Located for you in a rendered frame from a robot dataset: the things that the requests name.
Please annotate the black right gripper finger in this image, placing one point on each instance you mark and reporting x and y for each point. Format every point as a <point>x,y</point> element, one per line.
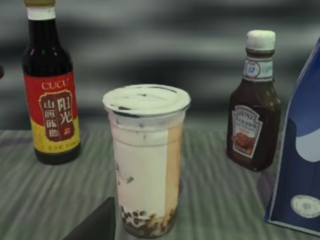
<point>95,222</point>

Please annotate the brown Heinz sauce bottle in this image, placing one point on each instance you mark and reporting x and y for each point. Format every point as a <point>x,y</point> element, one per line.
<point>253,120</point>

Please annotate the bubble milk tea plastic cup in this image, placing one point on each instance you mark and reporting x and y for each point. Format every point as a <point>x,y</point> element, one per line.
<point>142,155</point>

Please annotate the dark vinegar bottle red label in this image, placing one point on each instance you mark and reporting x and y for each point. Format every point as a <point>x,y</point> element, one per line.
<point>50,82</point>

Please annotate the blue milk carton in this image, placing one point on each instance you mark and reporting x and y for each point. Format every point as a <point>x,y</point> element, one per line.
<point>297,175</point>

